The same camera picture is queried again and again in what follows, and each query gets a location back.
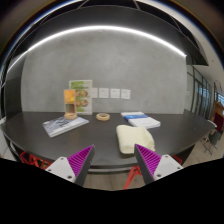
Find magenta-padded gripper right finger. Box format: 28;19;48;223
133;143;184;185

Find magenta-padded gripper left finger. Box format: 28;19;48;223
45;143;96;187

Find cream ribbed towel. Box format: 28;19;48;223
115;124;156;155

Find grey printed book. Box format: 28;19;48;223
41;115;90;139

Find white book with blue band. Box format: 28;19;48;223
120;111;162;130

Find green menu sign stand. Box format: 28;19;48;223
68;79;94;116

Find dark chair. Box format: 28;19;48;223
203;128;223;156

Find dark-framed glass partition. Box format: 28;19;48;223
185;64;216;120

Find white ceiling light strip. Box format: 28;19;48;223
6;24;188;75

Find round wooden ring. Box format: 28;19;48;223
95;112;111;122

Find white wall socket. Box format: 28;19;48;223
98;87;110;99
90;87;99;99
120;88;132;100
110;88;121;100

